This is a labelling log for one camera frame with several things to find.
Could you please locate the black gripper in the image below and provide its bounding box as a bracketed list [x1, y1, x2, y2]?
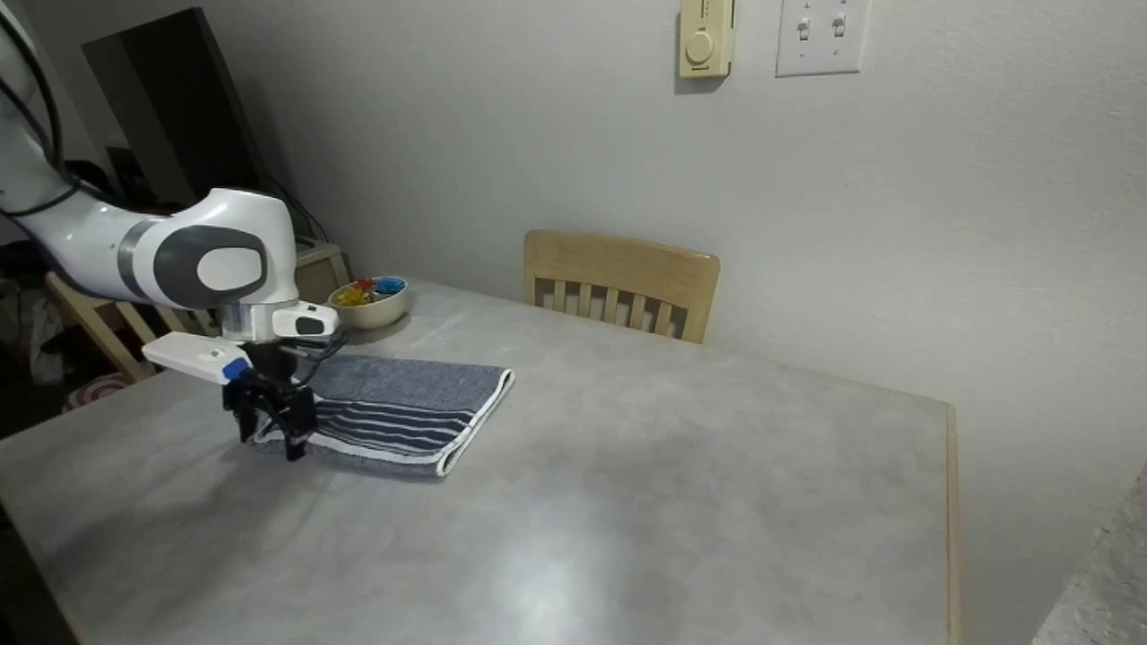
[221, 340, 315, 463]

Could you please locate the white wall outlet plate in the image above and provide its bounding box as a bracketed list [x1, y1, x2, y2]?
[773, 0, 872, 77]

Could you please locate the yellow toy flower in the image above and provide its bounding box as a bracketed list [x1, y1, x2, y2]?
[332, 285, 364, 305]

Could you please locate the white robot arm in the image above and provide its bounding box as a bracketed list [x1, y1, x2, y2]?
[0, 11, 339, 463]

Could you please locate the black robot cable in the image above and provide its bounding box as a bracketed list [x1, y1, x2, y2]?
[0, 20, 121, 225]

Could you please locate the light wooden chair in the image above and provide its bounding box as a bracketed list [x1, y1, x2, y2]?
[523, 228, 722, 342]
[46, 273, 217, 383]

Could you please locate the blue toy flower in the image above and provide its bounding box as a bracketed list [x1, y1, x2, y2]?
[374, 274, 405, 298]

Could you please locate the gray towel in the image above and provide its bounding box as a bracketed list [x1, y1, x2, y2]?
[306, 353, 515, 480]

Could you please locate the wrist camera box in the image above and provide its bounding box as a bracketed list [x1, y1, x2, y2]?
[144, 329, 250, 383]

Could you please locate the cream ceramic bowl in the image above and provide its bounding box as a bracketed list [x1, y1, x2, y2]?
[326, 274, 409, 329]

